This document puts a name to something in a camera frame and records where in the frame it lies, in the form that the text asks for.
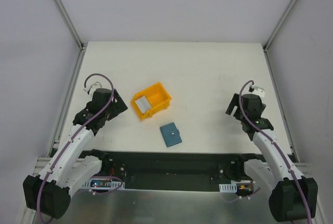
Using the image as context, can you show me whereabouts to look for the aluminium frame rail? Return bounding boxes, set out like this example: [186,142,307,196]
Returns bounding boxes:
[263,0,299,53]
[53,0,85,50]

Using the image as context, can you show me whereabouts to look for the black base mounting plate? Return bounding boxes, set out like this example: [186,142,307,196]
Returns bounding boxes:
[49,150,273,192]

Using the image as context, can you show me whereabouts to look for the white slotted cable duct left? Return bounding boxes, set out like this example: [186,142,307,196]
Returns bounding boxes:
[81,178,125,190]

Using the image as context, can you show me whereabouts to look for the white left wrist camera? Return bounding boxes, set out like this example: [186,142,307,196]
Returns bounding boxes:
[83,82,103,96]

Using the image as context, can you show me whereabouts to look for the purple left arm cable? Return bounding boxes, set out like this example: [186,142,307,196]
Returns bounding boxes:
[36,73,115,223]

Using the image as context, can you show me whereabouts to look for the white slotted cable duct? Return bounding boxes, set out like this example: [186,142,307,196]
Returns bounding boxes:
[219,183,237,193]
[81,178,125,190]

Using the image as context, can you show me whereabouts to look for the aluminium frame rail right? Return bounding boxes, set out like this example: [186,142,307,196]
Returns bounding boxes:
[263,0,299,53]

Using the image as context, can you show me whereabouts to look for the yellow plastic bin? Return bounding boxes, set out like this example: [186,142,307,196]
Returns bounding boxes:
[131,82,172,121]

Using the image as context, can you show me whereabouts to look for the aluminium frame rail left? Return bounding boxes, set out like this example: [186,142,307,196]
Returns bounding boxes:
[53,0,85,50]

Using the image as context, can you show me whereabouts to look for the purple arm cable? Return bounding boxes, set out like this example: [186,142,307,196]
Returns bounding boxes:
[238,79,314,224]
[36,73,115,223]

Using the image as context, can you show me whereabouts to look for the stack of white cards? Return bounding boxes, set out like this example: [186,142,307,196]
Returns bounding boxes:
[135,96,151,114]

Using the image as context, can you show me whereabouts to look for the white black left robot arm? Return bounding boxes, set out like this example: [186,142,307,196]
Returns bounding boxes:
[23,88,127,219]

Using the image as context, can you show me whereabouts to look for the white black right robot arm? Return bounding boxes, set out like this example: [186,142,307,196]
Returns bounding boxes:
[225,93,318,223]

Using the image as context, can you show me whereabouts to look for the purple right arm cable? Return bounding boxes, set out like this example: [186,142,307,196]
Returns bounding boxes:
[238,79,314,224]

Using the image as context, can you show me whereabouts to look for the white slotted cable duct right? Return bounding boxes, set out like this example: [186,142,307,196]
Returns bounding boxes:
[219,183,237,193]

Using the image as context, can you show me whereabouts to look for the blue leather card holder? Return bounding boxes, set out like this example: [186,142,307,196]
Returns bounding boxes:
[160,122,182,147]

